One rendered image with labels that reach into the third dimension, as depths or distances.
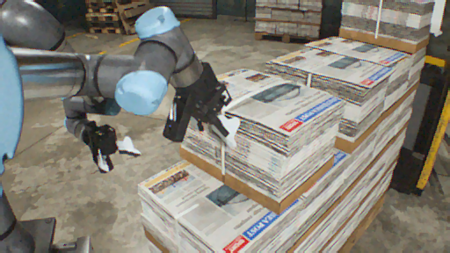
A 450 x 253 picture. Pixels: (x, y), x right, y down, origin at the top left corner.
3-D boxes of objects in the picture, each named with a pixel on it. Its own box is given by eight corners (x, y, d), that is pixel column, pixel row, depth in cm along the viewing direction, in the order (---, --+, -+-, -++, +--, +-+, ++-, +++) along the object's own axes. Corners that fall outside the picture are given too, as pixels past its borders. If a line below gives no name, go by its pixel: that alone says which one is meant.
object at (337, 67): (269, 62, 113) (269, 60, 112) (308, 48, 131) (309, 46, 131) (369, 91, 91) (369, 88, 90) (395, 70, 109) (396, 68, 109)
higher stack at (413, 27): (309, 204, 203) (342, -11, 140) (331, 183, 221) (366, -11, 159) (364, 233, 179) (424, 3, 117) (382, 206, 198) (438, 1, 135)
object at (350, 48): (302, 46, 134) (302, 44, 134) (334, 37, 152) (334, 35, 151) (386, 68, 111) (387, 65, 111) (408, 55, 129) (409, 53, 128)
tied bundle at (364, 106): (258, 119, 125) (262, 61, 114) (299, 97, 144) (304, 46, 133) (350, 155, 102) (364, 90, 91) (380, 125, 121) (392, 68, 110)
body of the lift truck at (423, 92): (337, 153, 255) (355, 56, 216) (364, 129, 289) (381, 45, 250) (420, 189, 212) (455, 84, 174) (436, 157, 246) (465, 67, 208)
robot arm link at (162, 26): (123, 36, 54) (141, 8, 59) (153, 80, 62) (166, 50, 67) (161, 27, 51) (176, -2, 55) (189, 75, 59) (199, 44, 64)
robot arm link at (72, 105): (94, 82, 105) (99, 112, 110) (68, 80, 108) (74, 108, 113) (80, 90, 98) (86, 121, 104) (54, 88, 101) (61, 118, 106)
